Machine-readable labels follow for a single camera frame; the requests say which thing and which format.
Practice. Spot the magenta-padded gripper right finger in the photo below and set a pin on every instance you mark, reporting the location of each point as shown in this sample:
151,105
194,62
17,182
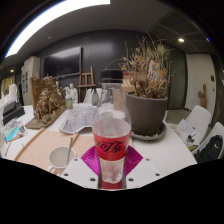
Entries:
135,160

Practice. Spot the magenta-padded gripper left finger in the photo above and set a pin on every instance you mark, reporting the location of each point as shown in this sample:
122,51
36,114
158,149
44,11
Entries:
88,160

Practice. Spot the clear red-labelled drink bottle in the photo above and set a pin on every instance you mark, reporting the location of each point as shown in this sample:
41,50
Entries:
111,143

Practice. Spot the metal spoon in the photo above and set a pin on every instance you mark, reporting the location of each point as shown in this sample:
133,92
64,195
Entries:
69,151

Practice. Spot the white ceramic mug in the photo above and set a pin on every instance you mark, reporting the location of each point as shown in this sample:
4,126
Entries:
56,163

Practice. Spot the grey plant saucer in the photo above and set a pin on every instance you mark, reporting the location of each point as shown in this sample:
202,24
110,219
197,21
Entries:
156,136

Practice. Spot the grey printed newspaper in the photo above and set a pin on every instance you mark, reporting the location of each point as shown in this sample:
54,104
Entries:
78,120

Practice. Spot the dried plant in grey pot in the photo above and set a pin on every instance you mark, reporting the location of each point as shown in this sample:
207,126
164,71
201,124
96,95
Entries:
146,113

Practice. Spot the beige wood-grain table mat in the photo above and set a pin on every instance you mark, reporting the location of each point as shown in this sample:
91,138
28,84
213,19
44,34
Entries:
36,146

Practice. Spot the white paper sheets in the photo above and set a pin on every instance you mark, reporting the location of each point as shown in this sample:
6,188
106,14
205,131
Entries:
186,130

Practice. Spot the small green-labelled spray bottle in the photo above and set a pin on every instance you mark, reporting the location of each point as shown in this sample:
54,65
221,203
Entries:
69,103

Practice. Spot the cardboard box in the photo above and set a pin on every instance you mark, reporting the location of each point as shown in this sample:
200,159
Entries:
118,100

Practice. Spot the white plastic chair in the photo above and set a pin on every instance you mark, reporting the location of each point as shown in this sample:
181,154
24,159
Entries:
200,118
88,96
218,130

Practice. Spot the white plaster bust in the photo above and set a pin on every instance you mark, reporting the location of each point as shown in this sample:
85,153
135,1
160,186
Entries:
74,95

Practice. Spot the brown carved sculpture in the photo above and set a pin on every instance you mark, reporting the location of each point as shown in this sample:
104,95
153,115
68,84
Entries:
48,103

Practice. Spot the wooden easel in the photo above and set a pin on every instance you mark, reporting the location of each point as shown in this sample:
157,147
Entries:
86,86

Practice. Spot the black backpack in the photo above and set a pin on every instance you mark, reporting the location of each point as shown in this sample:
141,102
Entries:
210,150

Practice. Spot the colourful book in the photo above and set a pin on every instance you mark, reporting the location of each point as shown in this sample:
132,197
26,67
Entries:
11,130

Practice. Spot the black boxes stack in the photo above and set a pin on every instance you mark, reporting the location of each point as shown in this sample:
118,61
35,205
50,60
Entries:
13,113

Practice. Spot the white cabinet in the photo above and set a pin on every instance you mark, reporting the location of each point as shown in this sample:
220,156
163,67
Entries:
30,76

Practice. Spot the recessed ceiling spot lights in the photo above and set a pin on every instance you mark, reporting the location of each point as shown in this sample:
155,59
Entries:
181,40

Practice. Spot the long ceiling light panel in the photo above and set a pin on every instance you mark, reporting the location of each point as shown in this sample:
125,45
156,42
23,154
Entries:
60,10

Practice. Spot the wooden wall figure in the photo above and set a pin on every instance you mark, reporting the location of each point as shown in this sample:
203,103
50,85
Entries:
202,96

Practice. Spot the black wall screen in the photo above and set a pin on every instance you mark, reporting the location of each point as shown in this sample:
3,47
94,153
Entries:
61,61

